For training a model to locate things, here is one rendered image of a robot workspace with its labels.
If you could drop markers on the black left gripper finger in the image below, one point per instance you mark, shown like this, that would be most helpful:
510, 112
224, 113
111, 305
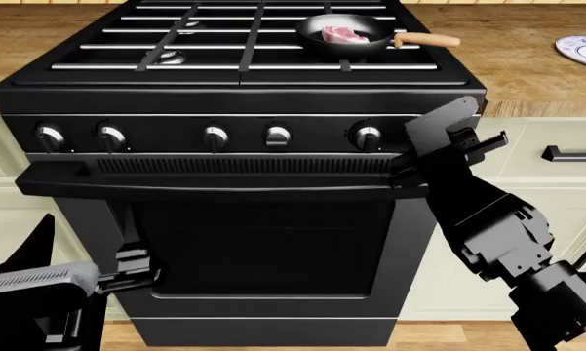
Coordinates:
122, 226

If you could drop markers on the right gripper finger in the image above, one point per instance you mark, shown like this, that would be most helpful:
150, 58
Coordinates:
431, 126
482, 143

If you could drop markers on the black and chrome stove knob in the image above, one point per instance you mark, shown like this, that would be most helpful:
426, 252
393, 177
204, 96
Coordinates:
278, 135
368, 135
49, 136
111, 136
216, 136

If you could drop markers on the raw pink meat piece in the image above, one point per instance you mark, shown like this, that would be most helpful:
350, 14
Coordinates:
340, 34

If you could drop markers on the white plate with blue pattern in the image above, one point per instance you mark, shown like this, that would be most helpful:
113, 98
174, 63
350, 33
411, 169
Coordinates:
573, 47

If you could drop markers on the round gas burner head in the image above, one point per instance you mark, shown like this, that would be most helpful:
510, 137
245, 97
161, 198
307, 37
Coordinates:
168, 56
189, 25

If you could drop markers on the cream plain cabinet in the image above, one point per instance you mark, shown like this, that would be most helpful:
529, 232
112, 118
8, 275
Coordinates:
10, 190

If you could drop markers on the black glass oven door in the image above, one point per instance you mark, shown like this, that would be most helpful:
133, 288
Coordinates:
263, 237

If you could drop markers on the black range storage drawer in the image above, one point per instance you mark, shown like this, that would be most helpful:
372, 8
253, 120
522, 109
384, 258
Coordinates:
263, 331

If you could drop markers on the black stove grate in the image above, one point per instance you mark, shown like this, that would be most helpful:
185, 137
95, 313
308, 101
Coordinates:
127, 47
292, 47

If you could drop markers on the black freestanding gas range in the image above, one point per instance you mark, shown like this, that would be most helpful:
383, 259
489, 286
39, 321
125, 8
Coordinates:
253, 95

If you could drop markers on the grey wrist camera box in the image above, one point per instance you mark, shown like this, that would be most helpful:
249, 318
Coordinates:
34, 278

